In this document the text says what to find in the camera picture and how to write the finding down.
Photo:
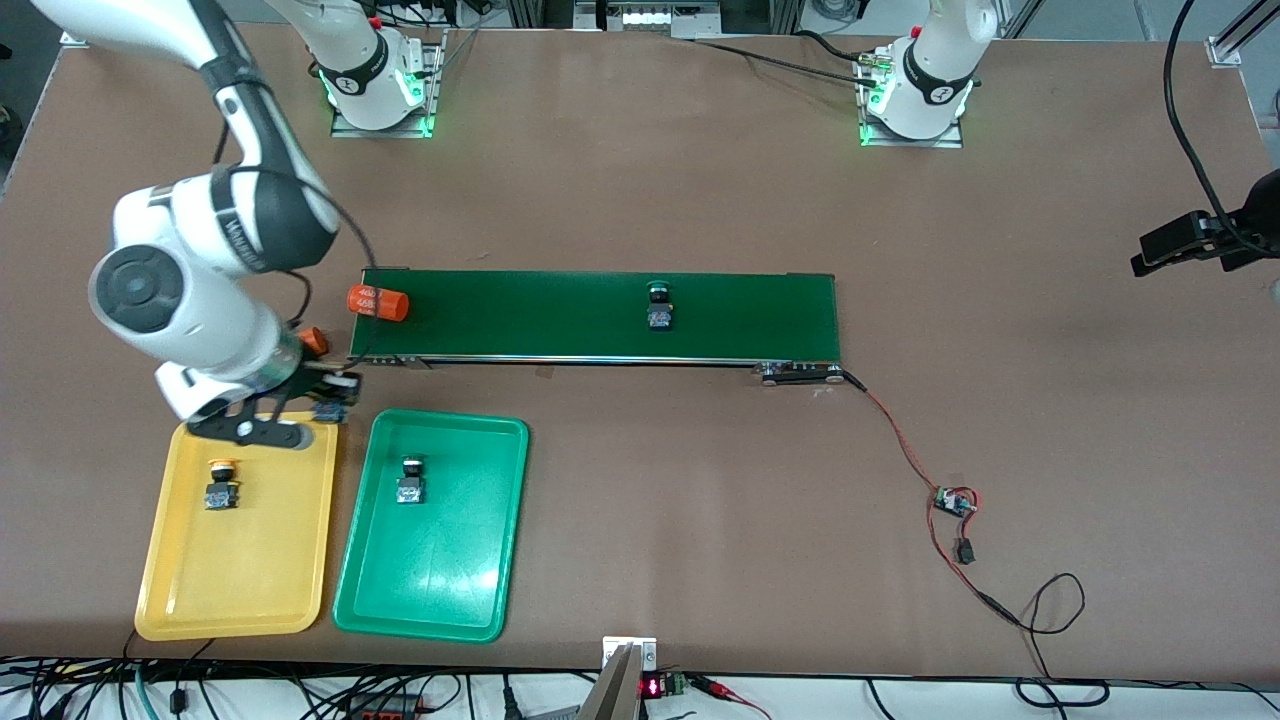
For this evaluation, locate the silver metal clamp bracket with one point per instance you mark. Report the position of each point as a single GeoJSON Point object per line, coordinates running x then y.
{"type": "Point", "coordinates": [630, 646]}

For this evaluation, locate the red digit display module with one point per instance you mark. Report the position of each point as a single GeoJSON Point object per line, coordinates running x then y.
{"type": "Point", "coordinates": [655, 686]}

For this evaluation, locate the black red power strip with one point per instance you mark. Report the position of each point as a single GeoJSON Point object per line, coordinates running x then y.
{"type": "Point", "coordinates": [390, 708]}

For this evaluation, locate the green push button switch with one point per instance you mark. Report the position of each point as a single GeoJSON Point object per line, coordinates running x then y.
{"type": "Point", "coordinates": [410, 488]}
{"type": "Point", "coordinates": [659, 314]}

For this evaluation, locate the yellow push button switch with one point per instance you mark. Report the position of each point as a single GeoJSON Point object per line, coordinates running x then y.
{"type": "Point", "coordinates": [331, 411]}
{"type": "Point", "coordinates": [221, 494]}

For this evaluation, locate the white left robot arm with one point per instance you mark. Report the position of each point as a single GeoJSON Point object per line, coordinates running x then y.
{"type": "Point", "coordinates": [935, 60]}

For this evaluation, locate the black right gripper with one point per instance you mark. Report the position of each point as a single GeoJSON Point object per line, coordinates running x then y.
{"type": "Point", "coordinates": [303, 376]}

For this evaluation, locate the aluminium frame post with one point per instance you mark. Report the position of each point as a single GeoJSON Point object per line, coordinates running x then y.
{"type": "Point", "coordinates": [1230, 45]}

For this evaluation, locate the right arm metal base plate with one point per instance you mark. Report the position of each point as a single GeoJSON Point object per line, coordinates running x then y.
{"type": "Point", "coordinates": [425, 90]}

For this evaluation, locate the small black inline connector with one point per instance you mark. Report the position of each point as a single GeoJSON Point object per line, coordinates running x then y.
{"type": "Point", "coordinates": [965, 551]}

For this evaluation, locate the green conveyor belt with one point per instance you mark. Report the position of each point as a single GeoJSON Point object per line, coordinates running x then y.
{"type": "Point", "coordinates": [560, 315]}

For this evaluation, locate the grey metal stand pole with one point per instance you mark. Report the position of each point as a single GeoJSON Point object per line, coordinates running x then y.
{"type": "Point", "coordinates": [612, 690]}

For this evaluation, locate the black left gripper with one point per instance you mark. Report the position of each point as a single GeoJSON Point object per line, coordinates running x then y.
{"type": "Point", "coordinates": [1262, 215]}

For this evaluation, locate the orange cylinder with white print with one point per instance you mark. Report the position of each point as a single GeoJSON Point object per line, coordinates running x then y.
{"type": "Point", "coordinates": [378, 302]}
{"type": "Point", "coordinates": [315, 342]}

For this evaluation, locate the green plastic tray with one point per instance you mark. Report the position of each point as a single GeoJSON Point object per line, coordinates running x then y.
{"type": "Point", "coordinates": [460, 560]}

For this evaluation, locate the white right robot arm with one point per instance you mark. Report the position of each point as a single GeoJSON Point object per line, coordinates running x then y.
{"type": "Point", "coordinates": [150, 290]}

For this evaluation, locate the red alligator clip lead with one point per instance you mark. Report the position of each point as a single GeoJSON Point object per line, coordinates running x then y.
{"type": "Point", "coordinates": [725, 690]}

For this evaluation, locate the yellow plastic tray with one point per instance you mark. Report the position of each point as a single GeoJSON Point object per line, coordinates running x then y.
{"type": "Point", "coordinates": [250, 570]}

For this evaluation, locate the small green circuit board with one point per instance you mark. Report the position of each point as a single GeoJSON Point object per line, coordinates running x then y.
{"type": "Point", "coordinates": [955, 502]}

